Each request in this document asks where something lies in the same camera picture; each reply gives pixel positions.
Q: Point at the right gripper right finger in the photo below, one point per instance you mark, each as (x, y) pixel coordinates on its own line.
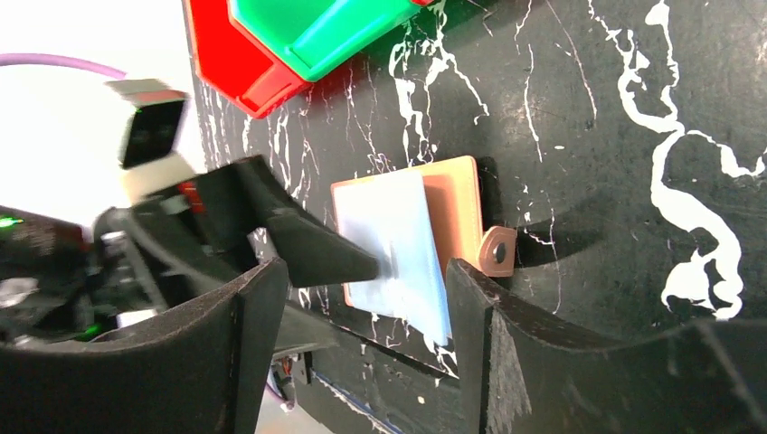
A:
(525, 370)

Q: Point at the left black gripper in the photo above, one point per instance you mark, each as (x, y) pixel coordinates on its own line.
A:
(179, 236)

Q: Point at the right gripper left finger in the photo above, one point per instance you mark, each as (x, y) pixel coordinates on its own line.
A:
(200, 367)

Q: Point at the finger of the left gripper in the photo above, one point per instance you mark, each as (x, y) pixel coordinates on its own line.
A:
(299, 233)

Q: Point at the pink leather card holder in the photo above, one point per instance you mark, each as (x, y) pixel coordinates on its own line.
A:
(414, 221)

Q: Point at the red bin with dark card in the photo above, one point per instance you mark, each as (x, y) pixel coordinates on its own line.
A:
(235, 63)

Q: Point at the green plastic bin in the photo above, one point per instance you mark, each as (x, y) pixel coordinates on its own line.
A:
(313, 37)

